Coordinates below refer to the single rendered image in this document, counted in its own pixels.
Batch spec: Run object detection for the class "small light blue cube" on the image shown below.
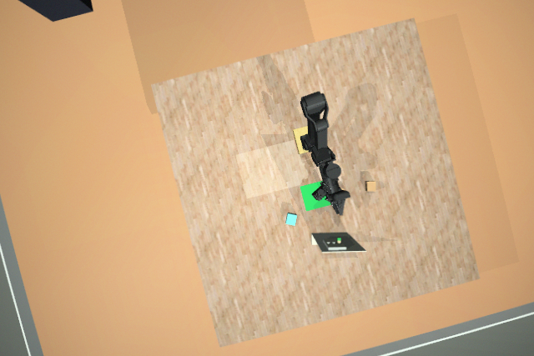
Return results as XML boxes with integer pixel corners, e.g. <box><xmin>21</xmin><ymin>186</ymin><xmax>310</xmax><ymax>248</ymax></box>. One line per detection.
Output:
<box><xmin>285</xmin><ymin>213</ymin><xmax>297</xmax><ymax>226</ymax></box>

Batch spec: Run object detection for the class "green square mat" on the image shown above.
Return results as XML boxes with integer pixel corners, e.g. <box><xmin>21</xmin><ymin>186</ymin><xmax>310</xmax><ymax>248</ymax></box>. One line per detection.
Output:
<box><xmin>300</xmin><ymin>181</ymin><xmax>331</xmax><ymax>211</ymax></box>

